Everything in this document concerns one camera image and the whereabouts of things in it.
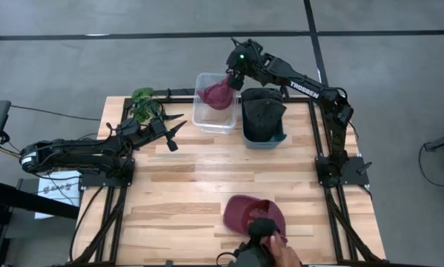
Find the clear plastic bin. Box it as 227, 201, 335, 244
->
191, 72, 242, 134

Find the black aluminium table frame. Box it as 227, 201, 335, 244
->
69, 88, 389, 267

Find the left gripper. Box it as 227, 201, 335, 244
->
144, 113, 188, 152

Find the black floor cable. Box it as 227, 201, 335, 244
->
10, 105, 102, 122
418, 142, 444, 188

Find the red baseball cap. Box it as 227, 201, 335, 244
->
223, 194, 288, 248
197, 76, 236, 111

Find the person's hand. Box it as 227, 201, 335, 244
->
268, 232, 301, 267

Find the black beam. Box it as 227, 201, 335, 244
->
0, 180, 80, 220

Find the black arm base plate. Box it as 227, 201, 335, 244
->
80, 157, 136, 188
315, 155, 373, 187

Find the green artificial plant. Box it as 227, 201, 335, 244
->
130, 87, 164, 124

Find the black baseball cap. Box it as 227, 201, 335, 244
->
242, 99, 288, 143
241, 88, 284, 105

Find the white printed paper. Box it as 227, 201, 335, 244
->
34, 170, 82, 220

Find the grey-blue plastic bin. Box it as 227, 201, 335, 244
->
242, 88, 288, 151

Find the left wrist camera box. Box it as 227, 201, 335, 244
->
116, 117, 142, 137

